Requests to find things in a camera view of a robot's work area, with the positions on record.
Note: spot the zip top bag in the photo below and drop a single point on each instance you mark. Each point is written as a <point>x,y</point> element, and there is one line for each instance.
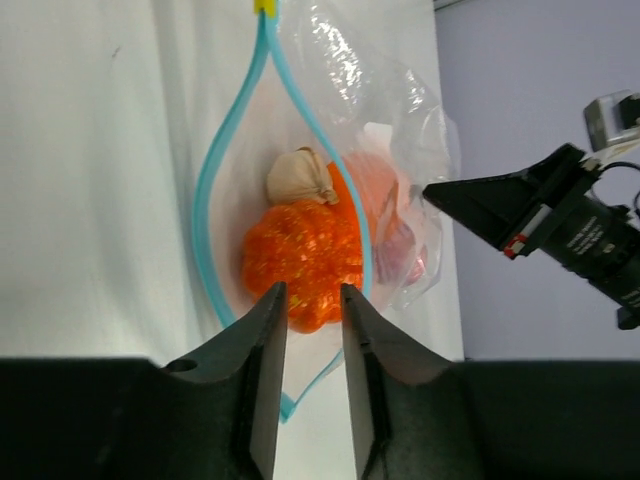
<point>315,79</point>

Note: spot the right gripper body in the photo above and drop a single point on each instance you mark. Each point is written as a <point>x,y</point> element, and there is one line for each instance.
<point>598,243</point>

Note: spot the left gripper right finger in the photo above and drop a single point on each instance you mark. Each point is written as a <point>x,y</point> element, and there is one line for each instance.
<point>416,415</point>

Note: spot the orange fake fruit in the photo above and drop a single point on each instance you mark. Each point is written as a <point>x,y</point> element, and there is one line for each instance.
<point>314,249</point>
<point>374,180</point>

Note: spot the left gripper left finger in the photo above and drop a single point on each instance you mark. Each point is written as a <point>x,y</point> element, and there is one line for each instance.
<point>210,414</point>

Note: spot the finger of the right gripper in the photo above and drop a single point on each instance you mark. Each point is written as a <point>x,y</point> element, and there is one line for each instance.
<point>516,213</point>

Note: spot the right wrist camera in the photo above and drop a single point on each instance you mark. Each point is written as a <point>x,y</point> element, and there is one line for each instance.
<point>612,124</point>

